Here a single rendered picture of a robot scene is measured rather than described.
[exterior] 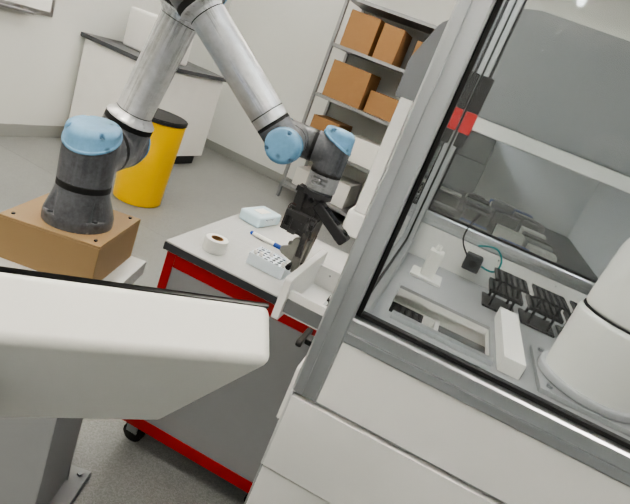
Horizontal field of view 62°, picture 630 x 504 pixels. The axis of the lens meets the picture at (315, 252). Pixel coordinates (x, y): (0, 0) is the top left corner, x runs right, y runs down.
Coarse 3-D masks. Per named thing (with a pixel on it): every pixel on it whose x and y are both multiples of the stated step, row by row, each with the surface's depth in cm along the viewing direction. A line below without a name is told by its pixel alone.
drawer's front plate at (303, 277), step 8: (320, 256) 139; (304, 264) 130; (312, 264) 132; (320, 264) 143; (296, 272) 123; (304, 272) 127; (312, 272) 137; (288, 280) 119; (296, 280) 122; (304, 280) 132; (312, 280) 142; (288, 288) 119; (296, 288) 127; (304, 288) 137; (280, 296) 120; (280, 304) 121; (272, 312) 122; (280, 312) 122
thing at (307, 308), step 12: (324, 276) 144; (336, 276) 143; (312, 288) 142; (324, 288) 145; (288, 300) 122; (300, 300) 121; (312, 300) 121; (324, 300) 138; (288, 312) 122; (300, 312) 121; (312, 312) 120; (312, 324) 121
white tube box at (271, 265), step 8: (256, 248) 164; (264, 248) 167; (248, 256) 160; (256, 256) 159; (264, 256) 161; (280, 256) 166; (256, 264) 160; (264, 264) 159; (272, 264) 158; (280, 264) 160; (272, 272) 159; (280, 272) 158; (288, 272) 162
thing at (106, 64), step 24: (144, 24) 437; (96, 48) 427; (120, 48) 418; (96, 72) 432; (120, 72) 422; (192, 72) 458; (96, 96) 436; (168, 96) 449; (192, 96) 478; (216, 96) 511; (192, 120) 495; (192, 144) 512
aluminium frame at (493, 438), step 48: (480, 0) 59; (480, 48) 61; (432, 96) 63; (432, 144) 65; (384, 192) 67; (384, 240) 68; (336, 288) 72; (336, 336) 73; (384, 336) 71; (336, 384) 75; (384, 384) 73; (432, 384) 71; (480, 384) 69; (384, 432) 75; (432, 432) 72; (480, 432) 70; (528, 432) 68; (576, 432) 66; (480, 480) 72; (528, 480) 70; (576, 480) 68; (624, 480) 66
